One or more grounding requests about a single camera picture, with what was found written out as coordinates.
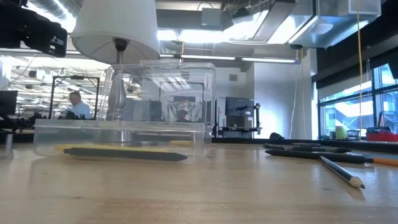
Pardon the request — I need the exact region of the white hanging cable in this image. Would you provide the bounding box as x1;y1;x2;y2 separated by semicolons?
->
289;79;300;139

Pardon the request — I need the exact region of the white shade table lamp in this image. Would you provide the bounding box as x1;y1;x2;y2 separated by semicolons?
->
70;0;161;122

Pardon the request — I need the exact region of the long ceiling light fixture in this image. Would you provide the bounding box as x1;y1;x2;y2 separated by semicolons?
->
160;53;302;65

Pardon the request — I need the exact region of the orange pencil yellow eraser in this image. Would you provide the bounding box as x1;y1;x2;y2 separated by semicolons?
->
365;157;398;167

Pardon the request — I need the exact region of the red box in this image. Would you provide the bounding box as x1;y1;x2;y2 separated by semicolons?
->
366;131;398;143

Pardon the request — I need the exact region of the yellow green cup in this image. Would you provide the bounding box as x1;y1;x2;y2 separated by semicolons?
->
335;125;348;141

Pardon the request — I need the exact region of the black monitor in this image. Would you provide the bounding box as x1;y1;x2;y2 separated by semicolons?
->
0;90;19;116

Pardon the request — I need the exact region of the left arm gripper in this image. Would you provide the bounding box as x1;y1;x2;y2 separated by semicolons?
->
0;0;68;58

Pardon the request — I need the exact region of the black gantry frame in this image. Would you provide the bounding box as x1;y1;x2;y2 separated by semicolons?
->
49;75;101;121

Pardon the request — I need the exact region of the black equipment on far table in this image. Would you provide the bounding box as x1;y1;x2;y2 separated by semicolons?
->
0;111;35;131

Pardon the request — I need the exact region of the dark grey striped pencil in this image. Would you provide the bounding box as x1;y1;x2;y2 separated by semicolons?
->
319;155;366;190

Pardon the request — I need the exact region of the black equipment on stand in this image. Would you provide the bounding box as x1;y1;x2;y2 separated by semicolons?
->
214;96;262;138

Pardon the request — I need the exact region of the grey ceiling box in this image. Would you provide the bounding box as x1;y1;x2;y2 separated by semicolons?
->
201;7;223;27

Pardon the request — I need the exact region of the small dark container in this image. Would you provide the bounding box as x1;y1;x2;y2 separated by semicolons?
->
346;129;361;141

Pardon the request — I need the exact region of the crinkled silver bag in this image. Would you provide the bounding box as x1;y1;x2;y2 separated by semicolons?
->
167;99;200;123

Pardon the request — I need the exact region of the clear plastic supply box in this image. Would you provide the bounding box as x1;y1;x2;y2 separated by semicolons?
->
33;59;216;159

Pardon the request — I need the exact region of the person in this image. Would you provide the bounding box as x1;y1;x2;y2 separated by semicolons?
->
66;91;91;121

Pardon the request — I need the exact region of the black ballpoint pen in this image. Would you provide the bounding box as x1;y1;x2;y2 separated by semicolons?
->
264;149;367;165
290;145;353;154
262;142;286;151

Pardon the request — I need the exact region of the black marker pen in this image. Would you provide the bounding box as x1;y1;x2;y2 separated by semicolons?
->
63;147;188;162

